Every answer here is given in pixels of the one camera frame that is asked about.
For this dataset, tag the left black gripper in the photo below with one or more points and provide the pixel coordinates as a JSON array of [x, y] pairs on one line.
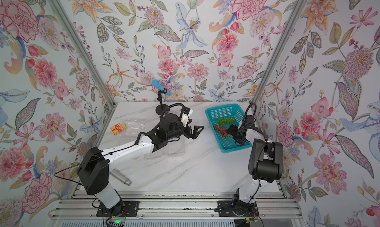
[[194, 134]]

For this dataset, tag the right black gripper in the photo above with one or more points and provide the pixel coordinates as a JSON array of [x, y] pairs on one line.
[[232, 130]]

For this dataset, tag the teal plastic mesh basket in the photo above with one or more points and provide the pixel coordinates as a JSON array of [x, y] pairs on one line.
[[226, 145]]

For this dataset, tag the clear clamshell container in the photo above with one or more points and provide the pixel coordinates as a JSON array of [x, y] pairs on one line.
[[133, 128], [174, 148]]

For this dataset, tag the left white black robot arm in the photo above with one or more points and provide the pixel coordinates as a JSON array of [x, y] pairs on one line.
[[94, 170]]

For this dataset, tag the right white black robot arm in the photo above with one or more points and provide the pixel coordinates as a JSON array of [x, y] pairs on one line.
[[265, 166]]

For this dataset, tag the green grape bunch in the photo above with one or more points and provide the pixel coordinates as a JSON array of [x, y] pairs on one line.
[[225, 121]]

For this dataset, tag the blue microphone on black stand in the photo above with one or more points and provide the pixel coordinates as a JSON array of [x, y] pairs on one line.
[[161, 90]]

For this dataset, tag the orange yellow snack packet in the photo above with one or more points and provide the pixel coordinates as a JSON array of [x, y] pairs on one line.
[[118, 128]]

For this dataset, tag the grey metal cylinder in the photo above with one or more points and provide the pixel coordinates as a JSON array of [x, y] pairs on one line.
[[121, 177]]

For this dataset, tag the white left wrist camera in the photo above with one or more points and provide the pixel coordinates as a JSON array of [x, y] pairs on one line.
[[185, 119]]

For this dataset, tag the aluminium rail base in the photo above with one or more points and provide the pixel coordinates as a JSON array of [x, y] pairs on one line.
[[176, 205]]

